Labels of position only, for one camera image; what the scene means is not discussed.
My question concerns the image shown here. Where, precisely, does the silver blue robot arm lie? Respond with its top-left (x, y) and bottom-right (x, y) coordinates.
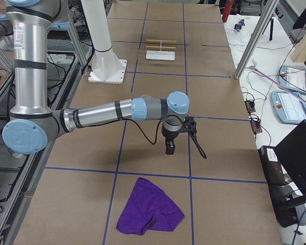
top-left (2, 1), bottom-right (190, 155)

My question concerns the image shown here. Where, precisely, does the teach pendant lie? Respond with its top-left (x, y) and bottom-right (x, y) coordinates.
top-left (278, 65), bottom-right (306, 95)
top-left (271, 91), bottom-right (306, 125)

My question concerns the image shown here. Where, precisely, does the purple towel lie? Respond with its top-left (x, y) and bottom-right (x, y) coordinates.
top-left (116, 178), bottom-right (185, 235)

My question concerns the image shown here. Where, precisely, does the near orange black connector block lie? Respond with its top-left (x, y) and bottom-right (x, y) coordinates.
top-left (248, 114), bottom-right (263, 135)

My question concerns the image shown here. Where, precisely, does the blue black tool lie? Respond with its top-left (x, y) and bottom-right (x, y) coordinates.
top-left (234, 19), bottom-right (245, 32)

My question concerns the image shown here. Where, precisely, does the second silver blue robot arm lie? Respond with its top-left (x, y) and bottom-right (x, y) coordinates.
top-left (0, 14), bottom-right (14, 51)

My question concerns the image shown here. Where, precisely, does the black strap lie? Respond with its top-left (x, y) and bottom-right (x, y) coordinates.
top-left (190, 132), bottom-right (208, 160)

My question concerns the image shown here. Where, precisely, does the aluminium frame post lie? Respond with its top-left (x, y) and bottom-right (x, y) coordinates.
top-left (234, 0), bottom-right (279, 80)

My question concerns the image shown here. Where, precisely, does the orange black connector block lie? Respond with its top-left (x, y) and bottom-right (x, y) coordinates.
top-left (248, 114), bottom-right (263, 135)
top-left (245, 100), bottom-right (256, 114)

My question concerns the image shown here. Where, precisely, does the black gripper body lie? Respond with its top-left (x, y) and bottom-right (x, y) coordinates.
top-left (162, 119), bottom-right (182, 145)

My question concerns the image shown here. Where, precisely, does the near teach pendant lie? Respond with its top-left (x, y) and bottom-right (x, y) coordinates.
top-left (271, 91), bottom-right (306, 125)

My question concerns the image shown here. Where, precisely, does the far orange black connector block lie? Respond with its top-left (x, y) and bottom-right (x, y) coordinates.
top-left (245, 100), bottom-right (256, 114)

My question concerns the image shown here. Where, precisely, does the far teach pendant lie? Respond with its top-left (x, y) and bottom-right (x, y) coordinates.
top-left (278, 65), bottom-right (306, 95)

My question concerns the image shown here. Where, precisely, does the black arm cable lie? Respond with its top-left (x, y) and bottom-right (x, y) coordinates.
top-left (122, 114), bottom-right (192, 145)

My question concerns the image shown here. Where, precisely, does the white wooden towel rack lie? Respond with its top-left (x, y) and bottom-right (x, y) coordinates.
top-left (145, 39), bottom-right (177, 61)

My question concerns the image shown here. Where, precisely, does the red bottle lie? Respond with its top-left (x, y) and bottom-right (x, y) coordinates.
top-left (222, 0), bottom-right (233, 23)

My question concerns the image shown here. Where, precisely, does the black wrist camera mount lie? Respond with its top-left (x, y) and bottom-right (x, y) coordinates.
top-left (184, 116), bottom-right (197, 135)

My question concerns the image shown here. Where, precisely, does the black monitor on stand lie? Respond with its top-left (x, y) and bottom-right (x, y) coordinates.
top-left (258, 119), bottom-right (306, 228)

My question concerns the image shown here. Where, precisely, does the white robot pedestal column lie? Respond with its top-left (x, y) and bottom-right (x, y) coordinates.
top-left (81, 0), bottom-right (127, 84)

